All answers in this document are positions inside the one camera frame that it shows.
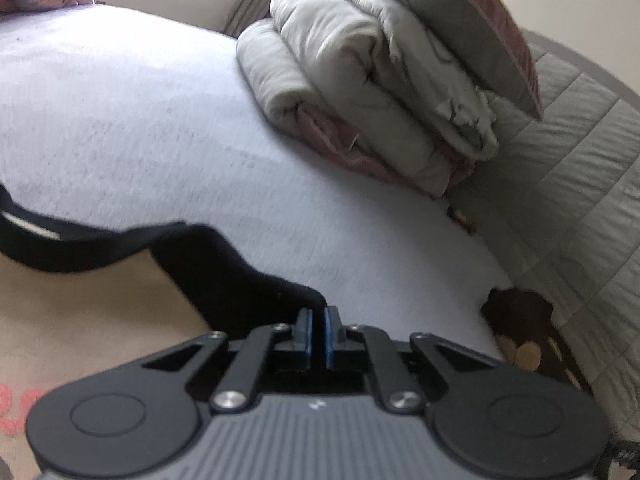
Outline grey patterned folded quilt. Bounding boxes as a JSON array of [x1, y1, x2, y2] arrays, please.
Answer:
[[292, 0, 501, 161]]

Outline grey pink folded quilt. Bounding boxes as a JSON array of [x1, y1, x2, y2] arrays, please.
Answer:
[[236, 0, 476, 198]]

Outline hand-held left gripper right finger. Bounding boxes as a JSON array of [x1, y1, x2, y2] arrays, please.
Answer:
[[324, 305, 501, 413]]

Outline beige black printed T-shirt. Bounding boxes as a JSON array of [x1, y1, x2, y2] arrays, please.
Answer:
[[0, 182, 328, 480]]

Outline brown floral cloth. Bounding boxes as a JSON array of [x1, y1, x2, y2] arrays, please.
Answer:
[[481, 286, 593, 396]]

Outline grey quilted headboard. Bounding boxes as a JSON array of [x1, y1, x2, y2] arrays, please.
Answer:
[[450, 30, 640, 441]]

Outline grey pink pillow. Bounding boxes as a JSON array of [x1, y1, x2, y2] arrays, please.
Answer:
[[405, 0, 545, 121]]

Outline small brown object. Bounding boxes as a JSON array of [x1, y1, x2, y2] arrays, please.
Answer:
[[447, 207, 478, 236]]

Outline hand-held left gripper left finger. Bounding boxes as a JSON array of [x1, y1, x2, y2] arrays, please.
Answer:
[[141, 307, 315, 413]]

